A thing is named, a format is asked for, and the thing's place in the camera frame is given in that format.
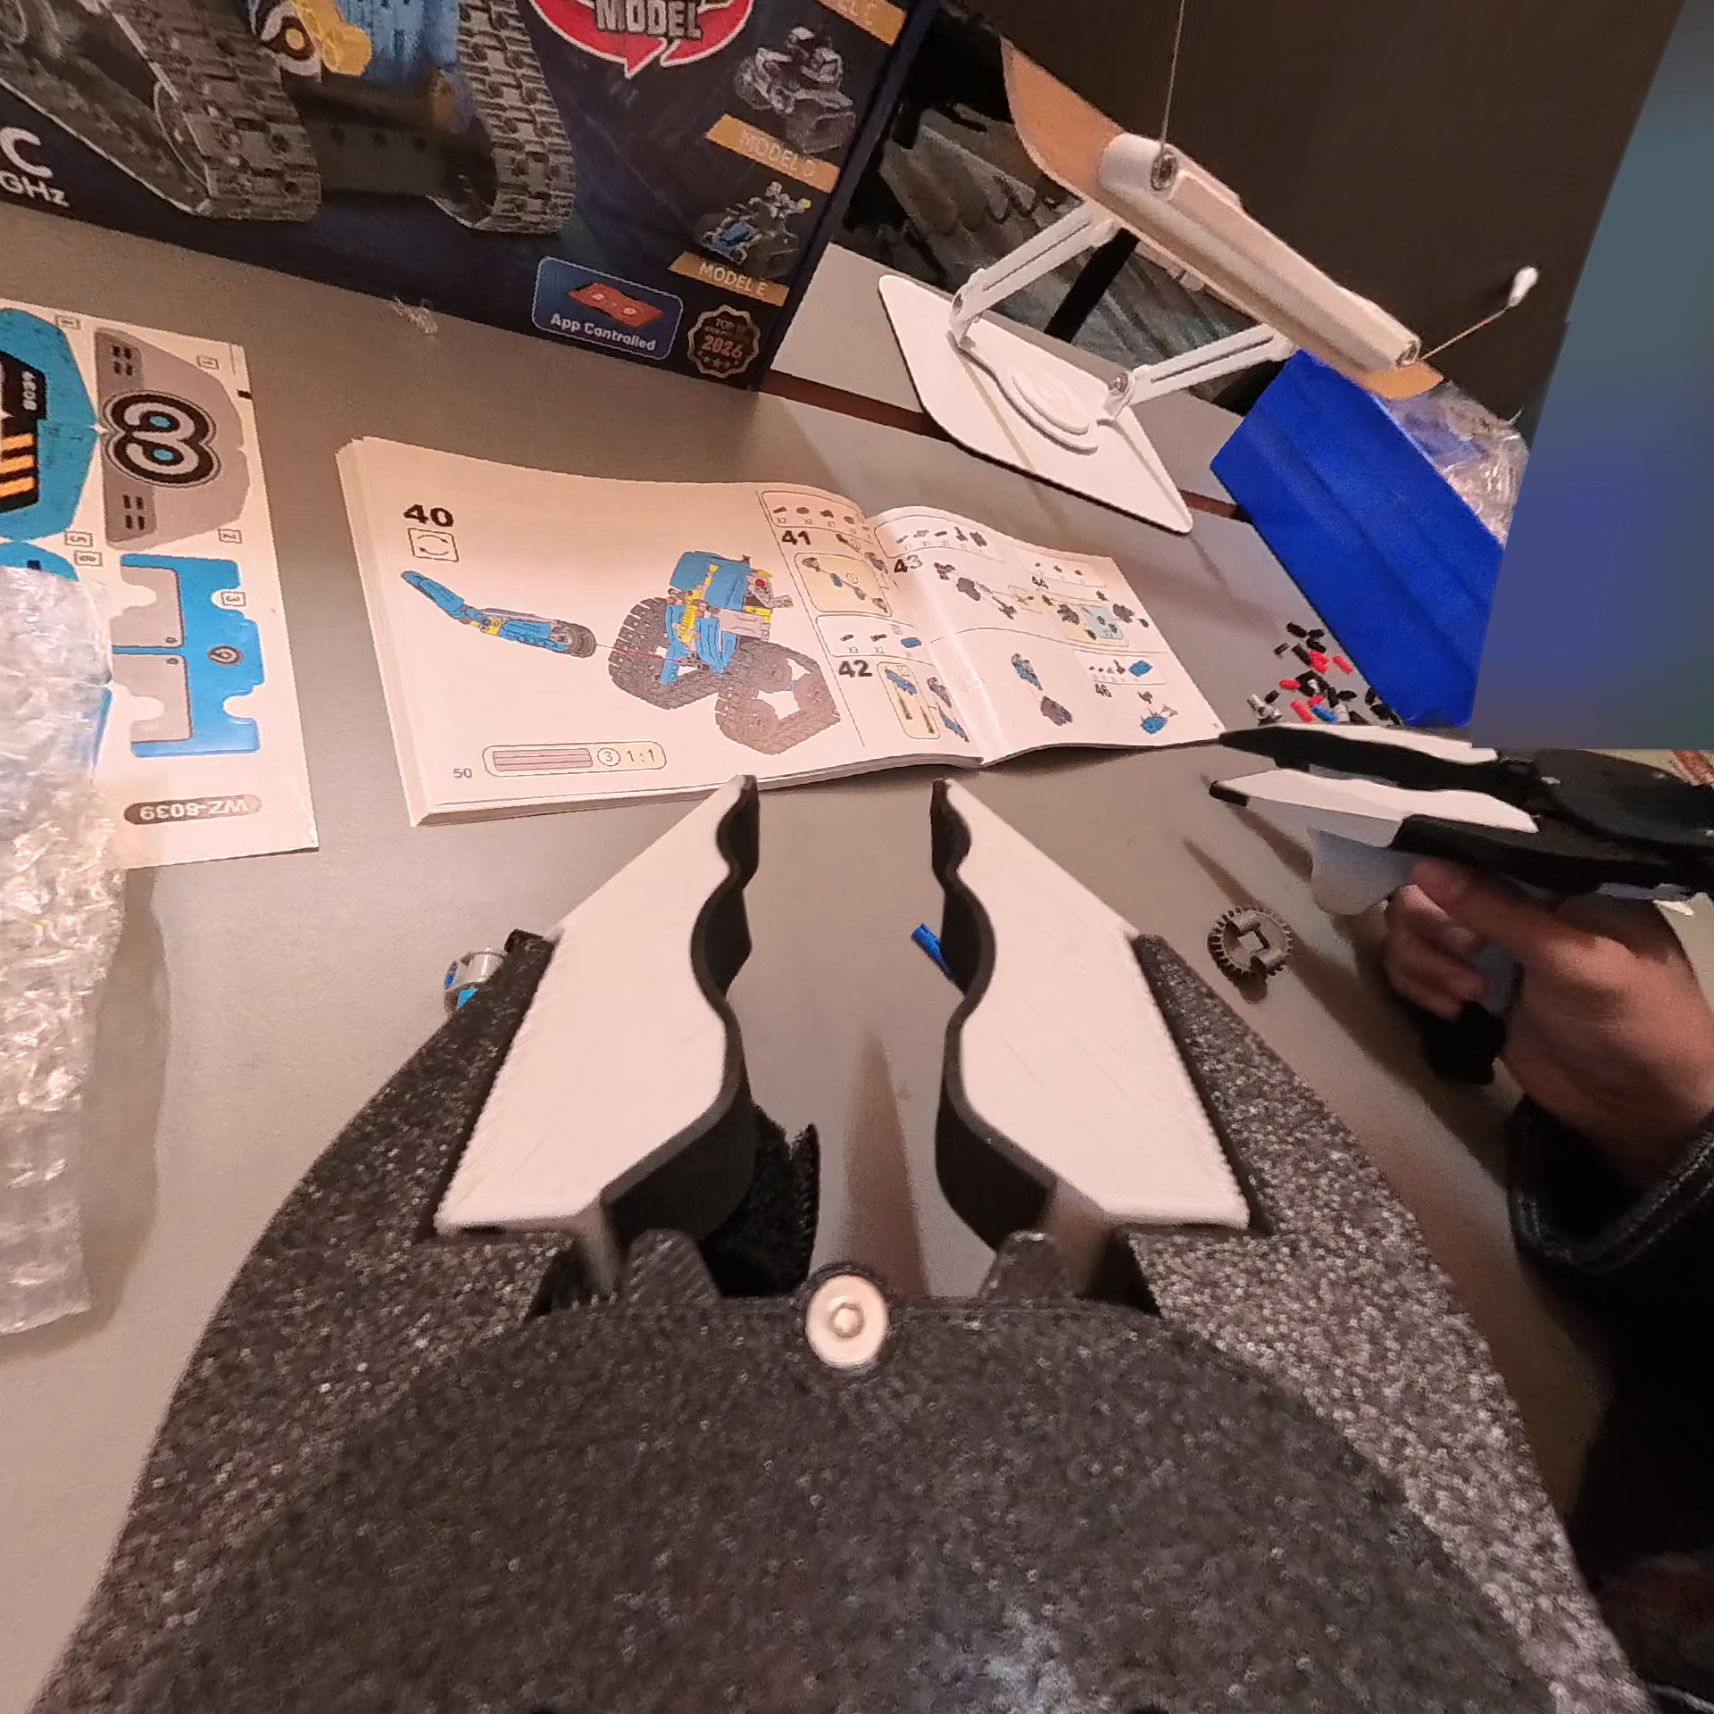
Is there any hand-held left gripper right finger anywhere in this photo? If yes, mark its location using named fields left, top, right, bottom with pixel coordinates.
left=929, top=780, right=1253, bottom=1289

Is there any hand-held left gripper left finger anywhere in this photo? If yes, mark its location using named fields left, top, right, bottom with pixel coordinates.
left=434, top=773, right=762, bottom=1294

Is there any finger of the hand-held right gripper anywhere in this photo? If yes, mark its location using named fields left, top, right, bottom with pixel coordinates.
left=1207, top=772, right=1539, bottom=851
left=1215, top=723, right=1504, bottom=773

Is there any person's right forearm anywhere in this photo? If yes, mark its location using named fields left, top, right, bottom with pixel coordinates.
left=1505, top=1088, right=1714, bottom=1328

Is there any grey desk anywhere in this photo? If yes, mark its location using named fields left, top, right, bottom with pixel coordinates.
left=0, top=201, right=1714, bottom=1714

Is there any black desk partition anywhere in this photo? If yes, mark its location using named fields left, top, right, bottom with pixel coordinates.
left=937, top=0, right=1649, bottom=417

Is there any person's right hand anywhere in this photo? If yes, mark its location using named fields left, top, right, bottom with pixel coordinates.
left=1379, top=857, right=1714, bottom=1183

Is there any pile of small pins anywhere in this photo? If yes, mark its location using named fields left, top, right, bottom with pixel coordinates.
left=1244, top=618, right=1400, bottom=730

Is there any black gear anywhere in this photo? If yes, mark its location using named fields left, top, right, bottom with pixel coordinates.
left=1205, top=909, right=1294, bottom=995

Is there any blue plastic bin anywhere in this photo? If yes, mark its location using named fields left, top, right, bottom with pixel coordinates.
left=1207, top=352, right=1507, bottom=729

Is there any clear plastic bag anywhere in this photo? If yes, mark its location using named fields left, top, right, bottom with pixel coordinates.
left=1391, top=383, right=1529, bottom=538

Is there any open instruction booklet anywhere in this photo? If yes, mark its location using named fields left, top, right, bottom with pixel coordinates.
left=334, top=435, right=1226, bottom=826

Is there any short metal rod white tip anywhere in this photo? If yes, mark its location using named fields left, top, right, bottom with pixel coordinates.
left=1415, top=266, right=1543, bottom=366

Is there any bubble wrap bag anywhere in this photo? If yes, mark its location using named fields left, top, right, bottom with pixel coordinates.
left=0, top=564, right=128, bottom=1335

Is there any blue sticker sheet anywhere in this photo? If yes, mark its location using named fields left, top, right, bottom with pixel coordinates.
left=0, top=301, right=321, bottom=871

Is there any dark blue robot kit box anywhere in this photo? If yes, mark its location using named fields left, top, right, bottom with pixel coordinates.
left=0, top=0, right=939, bottom=394

